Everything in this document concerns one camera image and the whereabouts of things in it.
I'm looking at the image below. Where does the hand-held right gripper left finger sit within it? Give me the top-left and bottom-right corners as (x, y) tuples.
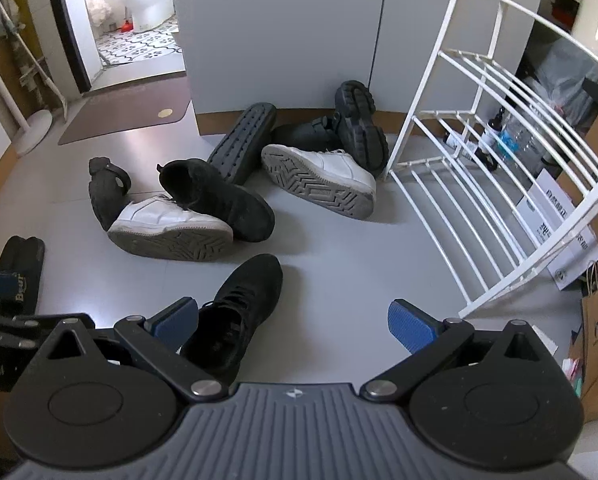
(39, 297), (230, 402)

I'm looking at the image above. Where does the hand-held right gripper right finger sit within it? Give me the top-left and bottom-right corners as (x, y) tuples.
(360, 299), (554, 403)

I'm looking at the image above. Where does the black lace-up sneaker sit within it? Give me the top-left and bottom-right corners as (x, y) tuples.
(179, 253), (284, 387)
(157, 158), (276, 244)

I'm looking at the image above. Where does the white lace-up sneaker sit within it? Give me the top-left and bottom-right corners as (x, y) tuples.
(107, 193), (234, 262)
(260, 144), (378, 220)

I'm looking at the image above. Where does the black chunky sandal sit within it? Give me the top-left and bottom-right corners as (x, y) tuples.
(334, 80), (390, 177)
(88, 156), (132, 232)

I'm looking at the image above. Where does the white metal shoe rack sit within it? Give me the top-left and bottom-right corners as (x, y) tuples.
(386, 0), (598, 319)

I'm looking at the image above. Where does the dark grey clog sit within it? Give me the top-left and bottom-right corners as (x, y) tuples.
(207, 102), (278, 186)
(270, 115), (344, 153)

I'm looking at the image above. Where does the black pouch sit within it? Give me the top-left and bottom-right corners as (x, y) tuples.
(0, 235), (46, 317)

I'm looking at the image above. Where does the white standing fan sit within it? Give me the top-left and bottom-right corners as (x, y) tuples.
(0, 0), (68, 157)

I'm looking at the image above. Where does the white printed box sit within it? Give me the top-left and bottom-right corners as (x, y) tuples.
(515, 167), (598, 292)

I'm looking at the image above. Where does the dark glass bottle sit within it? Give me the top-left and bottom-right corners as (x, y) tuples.
(479, 108), (508, 171)

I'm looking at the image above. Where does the plastic water bottle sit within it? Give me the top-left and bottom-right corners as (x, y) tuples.
(496, 110), (542, 173)

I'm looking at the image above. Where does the brown door mat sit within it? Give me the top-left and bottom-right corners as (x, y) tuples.
(58, 76), (192, 146)

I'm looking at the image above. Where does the white bath sponge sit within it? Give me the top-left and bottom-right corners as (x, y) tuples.
(88, 0), (112, 26)

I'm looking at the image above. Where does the grey plastic cover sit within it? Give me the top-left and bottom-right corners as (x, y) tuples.
(526, 35), (598, 126)

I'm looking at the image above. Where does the grey cabinet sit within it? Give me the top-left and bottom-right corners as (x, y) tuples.
(170, 0), (550, 137)

